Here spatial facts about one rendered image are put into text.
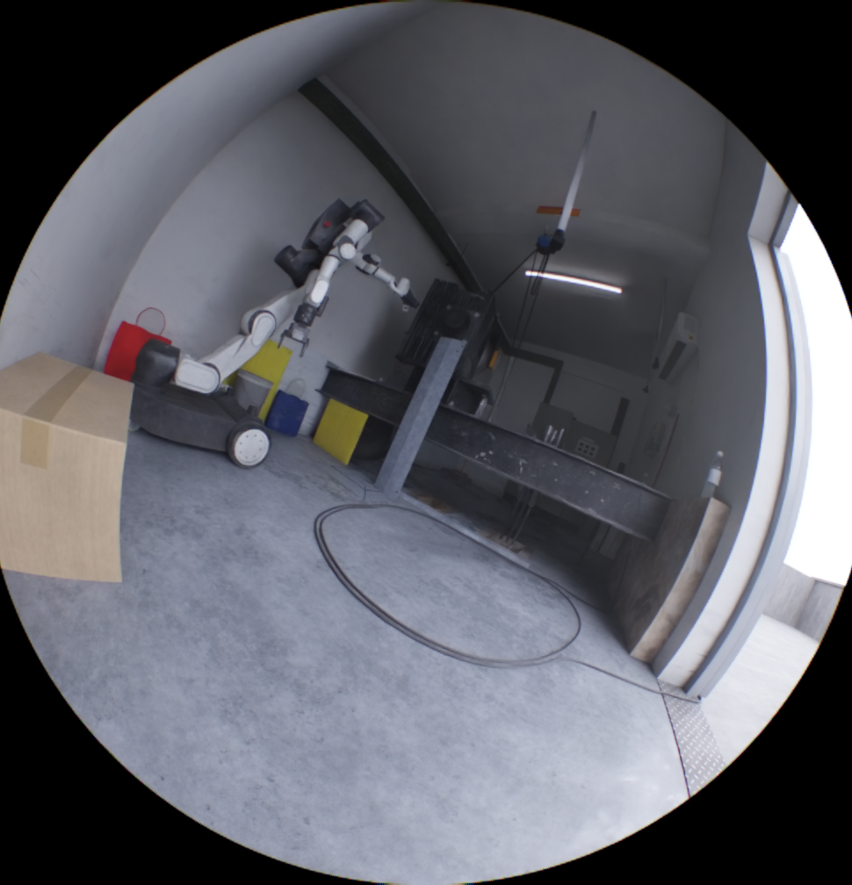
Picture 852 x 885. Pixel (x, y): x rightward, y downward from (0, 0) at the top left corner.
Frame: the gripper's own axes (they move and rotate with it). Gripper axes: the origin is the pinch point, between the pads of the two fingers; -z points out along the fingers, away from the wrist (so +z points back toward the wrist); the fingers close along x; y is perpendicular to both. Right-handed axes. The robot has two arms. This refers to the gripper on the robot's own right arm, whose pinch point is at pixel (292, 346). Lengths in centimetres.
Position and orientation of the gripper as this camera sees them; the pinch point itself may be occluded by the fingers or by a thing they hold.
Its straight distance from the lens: 128.3
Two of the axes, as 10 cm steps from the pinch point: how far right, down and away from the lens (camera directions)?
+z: 3.3, -9.4, -0.4
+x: 6.8, 2.1, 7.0
